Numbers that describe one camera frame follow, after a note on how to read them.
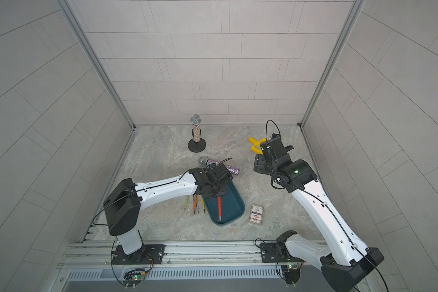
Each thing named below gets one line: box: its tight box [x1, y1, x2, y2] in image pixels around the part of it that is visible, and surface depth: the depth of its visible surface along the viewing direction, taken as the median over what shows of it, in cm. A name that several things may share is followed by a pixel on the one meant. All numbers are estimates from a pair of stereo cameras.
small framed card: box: [249, 203, 265, 226], surface depth 82 cm
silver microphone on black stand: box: [187, 114, 207, 153], surface depth 107 cm
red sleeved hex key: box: [217, 197, 223, 221], surface depth 78 cm
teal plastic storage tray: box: [203, 178, 246, 226], surface depth 79 cm
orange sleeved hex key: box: [193, 194, 198, 215], surface depth 86 cm
